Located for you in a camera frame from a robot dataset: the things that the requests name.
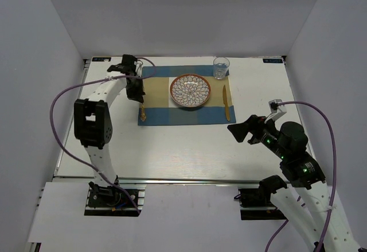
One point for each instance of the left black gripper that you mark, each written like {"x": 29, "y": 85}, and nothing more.
{"x": 137, "y": 95}

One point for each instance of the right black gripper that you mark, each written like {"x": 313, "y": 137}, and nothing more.
{"x": 254, "y": 124}

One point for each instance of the gold fork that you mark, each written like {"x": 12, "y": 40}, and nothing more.
{"x": 142, "y": 113}

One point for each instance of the blue and tan placemat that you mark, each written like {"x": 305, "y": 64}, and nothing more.
{"x": 161, "y": 110}

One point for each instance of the gold knife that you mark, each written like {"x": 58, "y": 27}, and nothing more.
{"x": 225, "y": 102}

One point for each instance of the patterned ceramic plate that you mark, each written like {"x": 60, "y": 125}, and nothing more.
{"x": 190, "y": 90}

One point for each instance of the clear drinking glass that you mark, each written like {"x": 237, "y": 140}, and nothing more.
{"x": 220, "y": 67}

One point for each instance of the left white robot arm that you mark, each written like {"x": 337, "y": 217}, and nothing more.
{"x": 92, "y": 119}

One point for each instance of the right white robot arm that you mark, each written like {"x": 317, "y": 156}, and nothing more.
{"x": 303, "y": 196}

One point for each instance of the left blue table label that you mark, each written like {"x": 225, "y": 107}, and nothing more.
{"x": 101, "y": 59}

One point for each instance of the blue table label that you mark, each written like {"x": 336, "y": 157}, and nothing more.
{"x": 272, "y": 60}
{"x": 101, "y": 59}

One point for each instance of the right blue table label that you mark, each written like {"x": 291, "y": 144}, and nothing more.
{"x": 272, "y": 60}

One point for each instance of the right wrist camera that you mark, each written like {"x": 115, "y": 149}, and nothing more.
{"x": 277, "y": 110}

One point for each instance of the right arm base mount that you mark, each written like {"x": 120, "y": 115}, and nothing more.
{"x": 255, "y": 207}

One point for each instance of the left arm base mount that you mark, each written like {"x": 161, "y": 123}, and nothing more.
{"x": 109, "y": 201}

